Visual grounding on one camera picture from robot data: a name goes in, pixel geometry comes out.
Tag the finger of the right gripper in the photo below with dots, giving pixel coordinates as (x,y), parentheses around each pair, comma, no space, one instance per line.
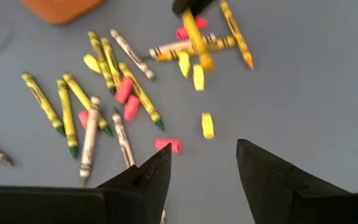
(180,6)
(202,3)

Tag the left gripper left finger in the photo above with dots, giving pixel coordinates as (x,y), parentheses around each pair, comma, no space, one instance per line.
(148,186)

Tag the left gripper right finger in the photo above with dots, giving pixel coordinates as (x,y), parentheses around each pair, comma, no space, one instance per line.
(269,186)

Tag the orange-tipped yellow crayon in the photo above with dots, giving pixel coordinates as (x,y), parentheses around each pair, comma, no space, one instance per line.
(222,43)
(196,39)
(236,34)

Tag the green-tipped yellow crayon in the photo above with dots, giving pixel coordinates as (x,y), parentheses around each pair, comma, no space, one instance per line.
(102,62)
(67,118)
(42,101)
(141,93)
(112,62)
(85,102)

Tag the pink eraser cap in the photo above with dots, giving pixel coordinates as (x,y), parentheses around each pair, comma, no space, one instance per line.
(83,119)
(182,32)
(201,22)
(168,145)
(123,90)
(131,107)

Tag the yellow eraser cap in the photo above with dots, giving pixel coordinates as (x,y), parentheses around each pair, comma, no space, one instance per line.
(207,126)
(184,63)
(198,77)
(92,63)

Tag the orange plastic bin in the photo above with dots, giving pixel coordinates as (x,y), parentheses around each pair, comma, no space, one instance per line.
(61,11)

